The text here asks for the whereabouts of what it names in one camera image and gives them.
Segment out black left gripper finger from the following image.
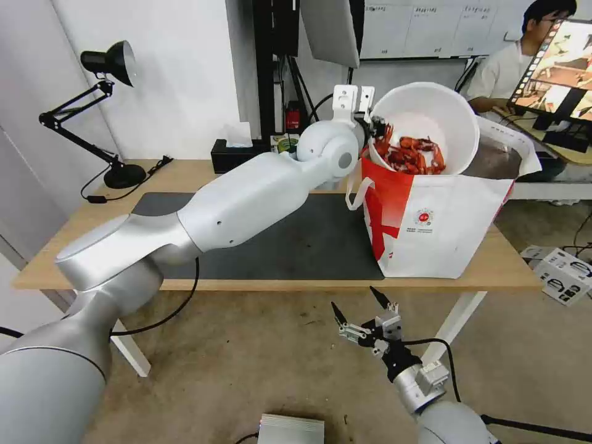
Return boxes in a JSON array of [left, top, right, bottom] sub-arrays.
[[372, 116, 395, 141]]

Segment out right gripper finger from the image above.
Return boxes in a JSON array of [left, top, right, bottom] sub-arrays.
[[369, 286, 401, 318], [330, 302, 378, 348]]

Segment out white round takeout bowl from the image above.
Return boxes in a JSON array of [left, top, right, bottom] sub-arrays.
[[368, 82, 480, 176]]

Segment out white and red takeout bag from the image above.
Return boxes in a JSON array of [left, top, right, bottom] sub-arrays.
[[345, 115, 542, 280]]

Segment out red crayfish shells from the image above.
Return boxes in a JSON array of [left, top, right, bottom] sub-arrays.
[[373, 122, 446, 175]]

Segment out white table leg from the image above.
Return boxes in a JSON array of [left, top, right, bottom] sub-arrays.
[[418, 290, 488, 372], [110, 319, 152, 377]]

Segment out red and black device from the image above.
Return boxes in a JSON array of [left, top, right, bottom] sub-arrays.
[[284, 101, 302, 132]]

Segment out black desk mat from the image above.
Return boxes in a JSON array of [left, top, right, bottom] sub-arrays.
[[131, 192, 386, 281]]

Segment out grey monitor back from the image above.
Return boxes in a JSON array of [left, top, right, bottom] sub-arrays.
[[299, 0, 362, 68]]

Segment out silver metal box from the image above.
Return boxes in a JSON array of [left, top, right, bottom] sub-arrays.
[[257, 413, 325, 444]]

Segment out black monitor stand column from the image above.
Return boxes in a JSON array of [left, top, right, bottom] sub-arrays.
[[225, 0, 302, 139]]

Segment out person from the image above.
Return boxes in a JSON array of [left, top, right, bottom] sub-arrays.
[[464, 0, 580, 115]]

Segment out black tissue box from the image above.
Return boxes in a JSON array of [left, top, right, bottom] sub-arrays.
[[210, 123, 256, 176]]

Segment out printed cardboard box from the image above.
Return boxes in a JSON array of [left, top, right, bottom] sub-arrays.
[[540, 247, 592, 307], [520, 245, 558, 270]]

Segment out lit computer monitor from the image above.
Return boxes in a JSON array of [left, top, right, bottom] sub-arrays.
[[505, 17, 592, 154]]

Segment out black desk lamp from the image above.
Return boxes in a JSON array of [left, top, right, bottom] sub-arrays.
[[38, 40, 147, 189]]

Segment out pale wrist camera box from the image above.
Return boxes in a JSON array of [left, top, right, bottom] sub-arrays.
[[376, 310, 405, 345]]

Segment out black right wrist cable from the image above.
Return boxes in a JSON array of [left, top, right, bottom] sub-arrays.
[[401, 338, 463, 403]]

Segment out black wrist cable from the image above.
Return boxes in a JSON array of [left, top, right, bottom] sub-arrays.
[[306, 92, 337, 125], [401, 338, 463, 403]]

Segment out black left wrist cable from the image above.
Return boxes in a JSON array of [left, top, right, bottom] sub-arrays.
[[306, 92, 337, 125]]

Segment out white wall board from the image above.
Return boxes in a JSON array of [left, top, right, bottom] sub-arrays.
[[358, 0, 540, 60]]

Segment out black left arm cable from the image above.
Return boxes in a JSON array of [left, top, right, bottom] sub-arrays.
[[110, 257, 200, 335]]

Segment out black lamp cable with switch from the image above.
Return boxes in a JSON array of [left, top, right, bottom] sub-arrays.
[[81, 156, 175, 204]]

